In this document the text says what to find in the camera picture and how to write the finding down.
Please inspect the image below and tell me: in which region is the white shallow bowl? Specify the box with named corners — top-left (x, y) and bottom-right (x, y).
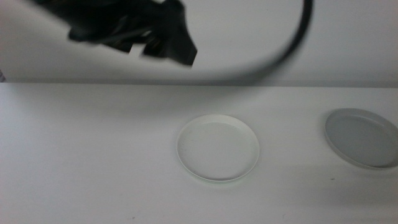
top-left (176, 114), bottom-right (261, 182)

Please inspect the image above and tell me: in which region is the grey shallow bowl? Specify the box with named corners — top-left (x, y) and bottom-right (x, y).
top-left (324, 108), bottom-right (398, 170)

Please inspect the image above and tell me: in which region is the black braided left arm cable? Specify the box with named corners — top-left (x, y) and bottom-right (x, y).
top-left (192, 0), bottom-right (314, 85)

